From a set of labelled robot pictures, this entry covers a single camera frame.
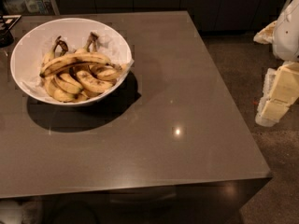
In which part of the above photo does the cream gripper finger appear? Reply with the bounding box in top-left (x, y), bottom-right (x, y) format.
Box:
top-left (255, 62), bottom-right (299, 127)
top-left (253, 21), bottom-right (277, 44)

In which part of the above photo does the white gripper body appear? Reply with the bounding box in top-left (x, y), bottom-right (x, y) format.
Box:
top-left (272, 0), bottom-right (299, 62)

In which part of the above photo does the right side banana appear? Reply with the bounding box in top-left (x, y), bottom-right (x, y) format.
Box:
top-left (90, 65), bottom-right (126, 81)

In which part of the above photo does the back banana with stem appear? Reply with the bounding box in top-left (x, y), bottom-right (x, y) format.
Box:
top-left (76, 32), bottom-right (98, 53)

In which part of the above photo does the middle curved banana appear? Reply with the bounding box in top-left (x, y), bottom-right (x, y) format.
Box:
top-left (75, 68), bottom-right (113, 93)

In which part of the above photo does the long top banana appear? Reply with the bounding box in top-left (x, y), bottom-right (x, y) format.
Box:
top-left (39, 52), bottom-right (111, 77)

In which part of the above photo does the lower left banana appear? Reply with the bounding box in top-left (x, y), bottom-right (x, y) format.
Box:
top-left (44, 76), bottom-right (77, 103)

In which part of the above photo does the small left banana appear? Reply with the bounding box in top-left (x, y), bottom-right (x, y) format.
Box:
top-left (42, 36), bottom-right (60, 65)

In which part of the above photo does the white bowl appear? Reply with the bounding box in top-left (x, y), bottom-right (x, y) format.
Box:
top-left (10, 18), bottom-right (134, 106)

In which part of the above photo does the shelf with bottles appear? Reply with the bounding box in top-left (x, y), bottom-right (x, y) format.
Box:
top-left (0, 0), bottom-right (59, 16)

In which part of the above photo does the black object on table edge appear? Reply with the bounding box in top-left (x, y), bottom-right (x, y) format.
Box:
top-left (0, 15), bottom-right (21, 48)

